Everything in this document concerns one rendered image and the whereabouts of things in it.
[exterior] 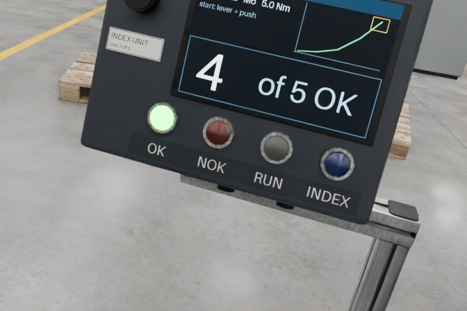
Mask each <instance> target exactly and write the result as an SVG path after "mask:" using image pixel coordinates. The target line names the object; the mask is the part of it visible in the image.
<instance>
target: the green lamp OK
mask: <svg viewBox="0 0 467 311"><path fill-rule="evenodd" d="M147 120H148V123H149V125H150V127H151V128H152V129H153V130H154V131H156V132H158V133H169V132H171V131H173V130H174V129H175V127H176V126H177V123H178V113H177V111H176V109H175V108H174V106H172V105H171V104H169V103H166V102H159V103H156V104H155V105H153V106H152V107H151V108H150V110H149V112H148V115H147Z"/></svg>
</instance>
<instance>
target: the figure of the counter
mask: <svg viewBox="0 0 467 311"><path fill-rule="evenodd" d="M246 50H247V47H246V46H242V45H239V44H233V43H230V42H224V41H221V40H215V39H212V38H209V37H203V36H200V35H194V34H191V33H189V36H188V41H187V45H186V51H185V54H184V58H183V64H182V68H181V73H180V77H179V83H178V86H177V92H178V93H181V94H185V95H188V96H193V97H197V98H200V99H205V100H208V101H213V102H216V103H221V104H224V105H227V106H232V107H233V106H234V100H235V97H236V92H237V89H238V83H239V80H240V74H241V71H242V68H243V62H244V59H245V54H246Z"/></svg>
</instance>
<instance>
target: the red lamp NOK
mask: <svg viewBox="0 0 467 311"><path fill-rule="evenodd" d="M234 133H235V132H234V127H233V125H232V123H231V122H230V121H229V120H228V119H226V118H224V117H213V118H211V119H209V120H208V121H207V122H206V124H205V125H204V128H203V136H204V139H205V141H206V143H207V144H208V145H210V146H212V147H213V148H217V149H221V148H224V147H226V146H229V145H230V144H231V142H232V141H233V139H234Z"/></svg>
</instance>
